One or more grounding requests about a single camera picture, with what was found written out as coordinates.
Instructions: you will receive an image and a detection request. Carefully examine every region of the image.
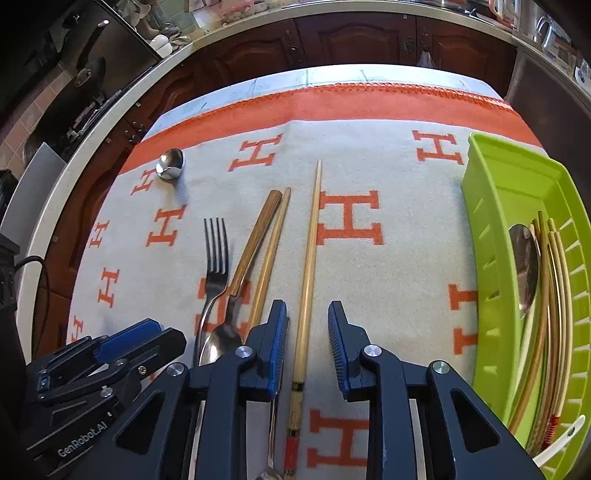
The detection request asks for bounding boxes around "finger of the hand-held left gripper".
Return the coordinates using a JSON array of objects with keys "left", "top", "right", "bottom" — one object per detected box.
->
[
  {"left": 39, "top": 327, "right": 188, "bottom": 408},
  {"left": 46, "top": 318, "right": 163, "bottom": 376}
]

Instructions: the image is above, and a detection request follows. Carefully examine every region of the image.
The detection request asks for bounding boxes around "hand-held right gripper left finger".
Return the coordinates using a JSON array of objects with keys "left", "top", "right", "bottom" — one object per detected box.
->
[{"left": 95, "top": 299, "right": 289, "bottom": 480}]

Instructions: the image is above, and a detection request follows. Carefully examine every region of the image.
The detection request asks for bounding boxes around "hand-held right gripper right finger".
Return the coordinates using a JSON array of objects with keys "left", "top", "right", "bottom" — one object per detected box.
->
[{"left": 328, "top": 301, "right": 548, "bottom": 480}]

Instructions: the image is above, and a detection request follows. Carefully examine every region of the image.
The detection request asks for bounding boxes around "bamboo chopstick with decorated end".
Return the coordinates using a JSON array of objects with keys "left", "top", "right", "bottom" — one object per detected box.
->
[{"left": 284, "top": 159, "right": 322, "bottom": 480}]

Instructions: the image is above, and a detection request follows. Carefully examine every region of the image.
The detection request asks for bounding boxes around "plain bamboo chopstick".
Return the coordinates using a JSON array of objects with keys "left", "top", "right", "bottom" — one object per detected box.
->
[
  {"left": 508, "top": 217, "right": 552, "bottom": 432},
  {"left": 249, "top": 186, "right": 293, "bottom": 329}
]

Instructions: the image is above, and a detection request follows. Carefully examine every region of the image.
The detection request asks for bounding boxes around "green plastic utensil tray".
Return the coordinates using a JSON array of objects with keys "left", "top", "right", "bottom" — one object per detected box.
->
[{"left": 462, "top": 131, "right": 591, "bottom": 480}]

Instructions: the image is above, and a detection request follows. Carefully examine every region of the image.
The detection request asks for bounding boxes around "orange and cream patterned tablecloth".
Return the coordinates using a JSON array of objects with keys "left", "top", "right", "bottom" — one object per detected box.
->
[{"left": 65, "top": 65, "right": 555, "bottom": 480}]

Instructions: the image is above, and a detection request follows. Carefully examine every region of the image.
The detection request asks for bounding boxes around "steel fork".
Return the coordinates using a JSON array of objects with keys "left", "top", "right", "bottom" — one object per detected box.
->
[{"left": 193, "top": 217, "right": 230, "bottom": 367}]

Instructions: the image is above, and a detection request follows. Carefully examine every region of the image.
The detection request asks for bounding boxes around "grey metal sheet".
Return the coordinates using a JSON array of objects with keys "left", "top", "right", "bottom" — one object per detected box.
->
[{"left": 0, "top": 143, "right": 65, "bottom": 241}]

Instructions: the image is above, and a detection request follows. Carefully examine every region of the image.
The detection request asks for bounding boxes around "round steel soup spoon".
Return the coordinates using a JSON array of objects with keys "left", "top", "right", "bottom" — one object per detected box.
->
[{"left": 157, "top": 148, "right": 185, "bottom": 180}]

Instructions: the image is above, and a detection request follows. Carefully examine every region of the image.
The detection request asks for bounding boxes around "metal chopstick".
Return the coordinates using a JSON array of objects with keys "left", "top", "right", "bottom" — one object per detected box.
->
[{"left": 510, "top": 305, "right": 536, "bottom": 407}]

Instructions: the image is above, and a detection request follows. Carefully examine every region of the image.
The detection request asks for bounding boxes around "dark brown wooden chopstick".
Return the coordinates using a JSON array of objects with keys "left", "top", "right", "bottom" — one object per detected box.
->
[{"left": 526, "top": 210, "right": 557, "bottom": 448}]

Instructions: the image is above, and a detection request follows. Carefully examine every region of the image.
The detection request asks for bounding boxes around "ivory chopstick with red bands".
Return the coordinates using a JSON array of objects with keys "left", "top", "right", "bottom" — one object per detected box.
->
[
  {"left": 531, "top": 231, "right": 566, "bottom": 453},
  {"left": 531, "top": 231, "right": 574, "bottom": 455}
]

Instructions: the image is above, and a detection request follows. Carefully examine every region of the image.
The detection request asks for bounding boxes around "black gas stove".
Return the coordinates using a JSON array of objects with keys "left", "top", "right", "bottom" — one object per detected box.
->
[{"left": 0, "top": 0, "right": 162, "bottom": 153}]

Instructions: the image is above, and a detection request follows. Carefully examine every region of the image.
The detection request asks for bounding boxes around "frosted glass door cabinet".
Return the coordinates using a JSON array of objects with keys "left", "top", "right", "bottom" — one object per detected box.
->
[{"left": 503, "top": 44, "right": 591, "bottom": 171}]

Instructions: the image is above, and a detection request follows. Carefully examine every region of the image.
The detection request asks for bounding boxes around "bowl of garlic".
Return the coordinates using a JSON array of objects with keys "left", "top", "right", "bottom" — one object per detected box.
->
[{"left": 219, "top": 2, "right": 257, "bottom": 21}]

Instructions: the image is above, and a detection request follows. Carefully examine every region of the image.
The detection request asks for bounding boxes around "black cable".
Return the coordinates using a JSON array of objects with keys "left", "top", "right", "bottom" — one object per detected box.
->
[{"left": 14, "top": 256, "right": 51, "bottom": 324}]

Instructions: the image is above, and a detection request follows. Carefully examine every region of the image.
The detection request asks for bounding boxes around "spoon with wooden handle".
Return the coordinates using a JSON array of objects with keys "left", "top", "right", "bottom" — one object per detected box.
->
[{"left": 198, "top": 189, "right": 283, "bottom": 366}]

